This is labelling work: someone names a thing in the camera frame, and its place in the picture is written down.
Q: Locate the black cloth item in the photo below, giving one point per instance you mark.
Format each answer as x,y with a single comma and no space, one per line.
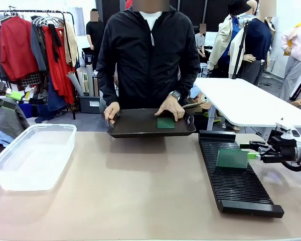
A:
188,120

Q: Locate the black scarf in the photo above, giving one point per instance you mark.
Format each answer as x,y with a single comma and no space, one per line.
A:
54,42

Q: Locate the bystander in black t-shirt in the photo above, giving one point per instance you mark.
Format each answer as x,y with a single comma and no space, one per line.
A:
94,32

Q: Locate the beige paper roll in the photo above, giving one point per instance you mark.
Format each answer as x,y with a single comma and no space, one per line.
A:
89,80

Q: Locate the dark brown tray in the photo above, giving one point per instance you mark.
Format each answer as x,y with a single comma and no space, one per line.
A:
135,125

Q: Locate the red dress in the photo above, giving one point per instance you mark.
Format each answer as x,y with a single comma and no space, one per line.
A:
59,77

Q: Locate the blue denim skirt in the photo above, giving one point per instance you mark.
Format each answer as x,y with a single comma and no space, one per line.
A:
55,98

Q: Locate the black metal clothes rack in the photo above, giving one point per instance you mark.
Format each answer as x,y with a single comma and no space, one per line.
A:
27,11

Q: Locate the mannequin in navy t-shirt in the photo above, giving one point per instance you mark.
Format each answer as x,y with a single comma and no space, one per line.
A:
257,37

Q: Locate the green PCB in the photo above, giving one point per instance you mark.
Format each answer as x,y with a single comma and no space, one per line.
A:
166,123
232,158

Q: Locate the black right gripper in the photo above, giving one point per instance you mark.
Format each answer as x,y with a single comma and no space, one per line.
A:
286,150

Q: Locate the seated bystander gray shirt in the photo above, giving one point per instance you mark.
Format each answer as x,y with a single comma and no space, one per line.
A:
200,41

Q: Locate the person right hand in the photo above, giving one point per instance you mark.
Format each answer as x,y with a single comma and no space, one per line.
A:
112,110

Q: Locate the mannequin in beige trench coat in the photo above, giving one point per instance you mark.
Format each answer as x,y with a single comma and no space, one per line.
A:
222,42

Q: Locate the mannequin in pink jacket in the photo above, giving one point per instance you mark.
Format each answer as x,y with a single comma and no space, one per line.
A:
298,47

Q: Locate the gray paper roll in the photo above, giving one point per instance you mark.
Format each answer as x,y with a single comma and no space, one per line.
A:
75,84

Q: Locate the gray jacket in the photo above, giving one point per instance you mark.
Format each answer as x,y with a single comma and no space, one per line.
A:
37,50

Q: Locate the beige coat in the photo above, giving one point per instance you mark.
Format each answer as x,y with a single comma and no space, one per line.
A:
71,45

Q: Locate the person left forearm black sleeve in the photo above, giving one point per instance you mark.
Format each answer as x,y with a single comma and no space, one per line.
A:
189,88

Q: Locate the person left hand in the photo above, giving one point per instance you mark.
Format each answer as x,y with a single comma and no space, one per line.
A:
170,106

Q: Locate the silver wrist watch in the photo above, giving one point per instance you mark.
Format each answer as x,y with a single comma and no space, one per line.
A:
175,95

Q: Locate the gray storage bin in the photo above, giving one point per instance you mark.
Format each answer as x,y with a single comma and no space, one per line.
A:
89,104

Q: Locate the black bucket hat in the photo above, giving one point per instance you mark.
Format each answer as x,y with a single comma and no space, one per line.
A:
238,8

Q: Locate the gray cloth pile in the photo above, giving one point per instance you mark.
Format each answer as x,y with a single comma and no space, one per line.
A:
7,118

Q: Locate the person torso black jacket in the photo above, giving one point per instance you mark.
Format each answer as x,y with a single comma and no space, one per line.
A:
148,62

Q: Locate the white table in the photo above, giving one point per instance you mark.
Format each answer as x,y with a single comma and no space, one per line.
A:
240,100

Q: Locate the red jacket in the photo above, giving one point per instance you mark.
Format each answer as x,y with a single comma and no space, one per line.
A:
15,50

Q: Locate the clear plastic storage box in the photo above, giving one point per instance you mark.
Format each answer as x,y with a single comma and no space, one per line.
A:
32,155

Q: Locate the black slotted PCB rack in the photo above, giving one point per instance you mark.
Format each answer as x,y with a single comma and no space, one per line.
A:
235,185

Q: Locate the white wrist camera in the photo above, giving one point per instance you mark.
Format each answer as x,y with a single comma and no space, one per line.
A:
288,129

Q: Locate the person right forearm black sleeve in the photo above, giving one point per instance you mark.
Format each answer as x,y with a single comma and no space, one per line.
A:
109,93

